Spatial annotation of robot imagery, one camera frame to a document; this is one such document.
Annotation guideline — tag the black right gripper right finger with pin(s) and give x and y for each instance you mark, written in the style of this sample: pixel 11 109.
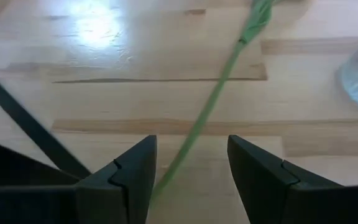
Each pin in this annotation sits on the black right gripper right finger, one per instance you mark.
pixel 266 186

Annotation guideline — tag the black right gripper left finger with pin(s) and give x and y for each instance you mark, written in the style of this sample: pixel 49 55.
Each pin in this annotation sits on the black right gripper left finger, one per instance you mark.
pixel 129 180

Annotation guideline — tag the pink tulip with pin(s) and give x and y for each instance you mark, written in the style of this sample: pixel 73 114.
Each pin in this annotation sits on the pink tulip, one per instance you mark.
pixel 216 90

